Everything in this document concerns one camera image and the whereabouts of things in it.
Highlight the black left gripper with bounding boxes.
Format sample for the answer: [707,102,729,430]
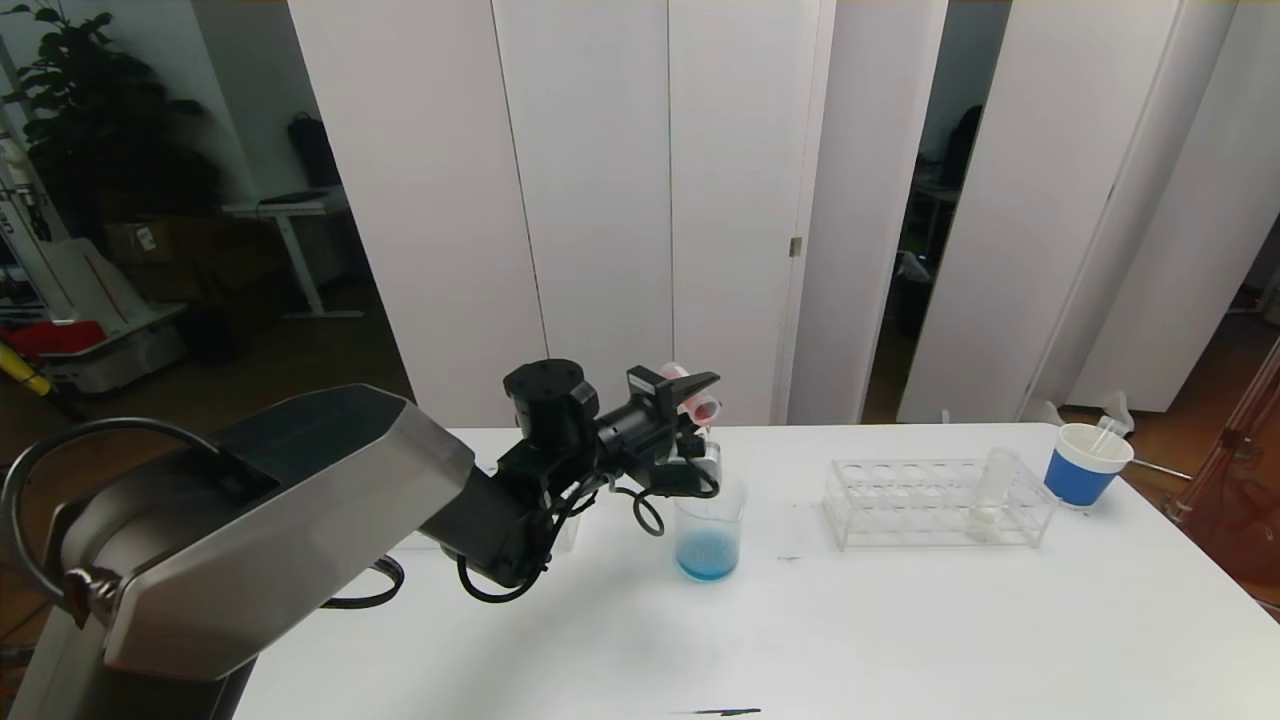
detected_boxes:
[596,365,721,469]

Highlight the clear glass beaker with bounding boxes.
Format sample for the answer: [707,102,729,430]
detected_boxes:
[672,470,747,584]

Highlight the clear acrylic test tube rack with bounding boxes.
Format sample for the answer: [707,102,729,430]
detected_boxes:
[822,458,1058,549]
[545,498,583,554]

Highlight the test tube with pale pigment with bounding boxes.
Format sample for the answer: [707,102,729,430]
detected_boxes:
[965,447,1023,541]

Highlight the white partition foot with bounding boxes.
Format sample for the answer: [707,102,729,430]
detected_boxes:
[1020,393,1136,436]

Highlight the white standing desk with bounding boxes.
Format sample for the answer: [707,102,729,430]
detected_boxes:
[222,190,366,321]

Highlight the blue white paper cup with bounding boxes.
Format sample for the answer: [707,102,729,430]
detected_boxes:
[1042,423,1134,509]

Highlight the black backpack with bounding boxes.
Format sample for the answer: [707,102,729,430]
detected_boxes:
[288,113,343,191]

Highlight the brown cardboard box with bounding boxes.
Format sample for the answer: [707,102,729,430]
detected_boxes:
[105,220,201,301]

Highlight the white grey machine base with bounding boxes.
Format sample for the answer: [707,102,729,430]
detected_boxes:
[0,100,191,396]

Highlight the dark green potted plant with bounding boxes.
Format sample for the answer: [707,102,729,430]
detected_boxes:
[0,0,226,241]

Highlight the yellow black tool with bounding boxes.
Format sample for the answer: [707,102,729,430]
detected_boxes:
[0,343,89,423]

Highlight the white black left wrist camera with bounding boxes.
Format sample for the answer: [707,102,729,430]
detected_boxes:
[640,438,723,499]

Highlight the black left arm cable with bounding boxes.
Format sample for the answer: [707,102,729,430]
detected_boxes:
[455,470,723,605]

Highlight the brown frame stand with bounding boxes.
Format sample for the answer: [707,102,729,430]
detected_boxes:
[1165,335,1280,611]

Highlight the thick black arm hose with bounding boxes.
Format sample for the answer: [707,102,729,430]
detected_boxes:
[0,417,223,601]

